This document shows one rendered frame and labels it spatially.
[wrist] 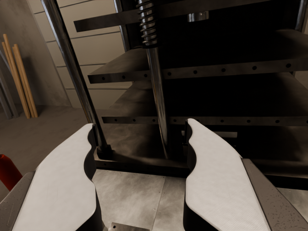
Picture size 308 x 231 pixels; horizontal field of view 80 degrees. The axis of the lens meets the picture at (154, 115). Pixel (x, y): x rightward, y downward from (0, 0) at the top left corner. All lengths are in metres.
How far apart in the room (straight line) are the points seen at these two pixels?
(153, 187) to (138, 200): 0.09
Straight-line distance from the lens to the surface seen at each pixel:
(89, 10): 3.28
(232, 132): 0.98
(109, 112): 1.15
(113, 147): 1.27
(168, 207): 0.87
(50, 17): 0.98
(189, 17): 1.09
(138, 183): 0.98
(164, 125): 0.94
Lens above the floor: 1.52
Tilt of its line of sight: 29 degrees down
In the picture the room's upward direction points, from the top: 10 degrees counter-clockwise
